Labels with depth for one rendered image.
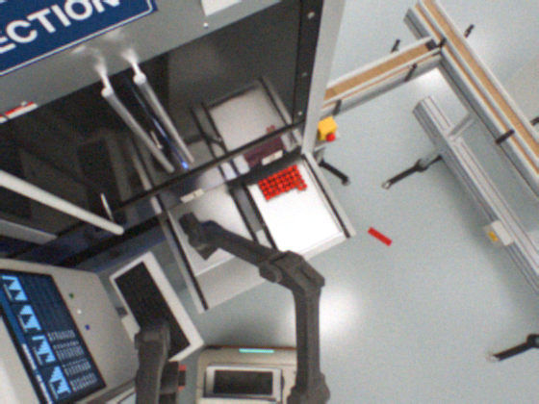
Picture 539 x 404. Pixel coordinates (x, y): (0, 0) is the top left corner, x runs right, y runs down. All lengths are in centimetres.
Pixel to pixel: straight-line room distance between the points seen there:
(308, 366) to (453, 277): 169
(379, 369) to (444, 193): 116
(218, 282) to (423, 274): 143
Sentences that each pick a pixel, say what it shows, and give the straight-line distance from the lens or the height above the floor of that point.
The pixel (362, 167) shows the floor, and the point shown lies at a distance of 263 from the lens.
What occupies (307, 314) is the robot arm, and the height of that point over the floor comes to 143.
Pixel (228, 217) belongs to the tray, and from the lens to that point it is 159.
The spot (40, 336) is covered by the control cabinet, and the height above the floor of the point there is 137.
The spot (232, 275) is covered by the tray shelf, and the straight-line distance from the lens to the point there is 155.
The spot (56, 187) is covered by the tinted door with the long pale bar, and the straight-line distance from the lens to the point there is 112.
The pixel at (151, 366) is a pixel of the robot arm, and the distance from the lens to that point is 104.
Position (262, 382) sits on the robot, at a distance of 140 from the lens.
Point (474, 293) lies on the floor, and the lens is 269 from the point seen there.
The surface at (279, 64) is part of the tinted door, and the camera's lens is 101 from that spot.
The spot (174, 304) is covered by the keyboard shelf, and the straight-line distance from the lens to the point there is 167.
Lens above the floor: 242
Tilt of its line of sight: 75 degrees down
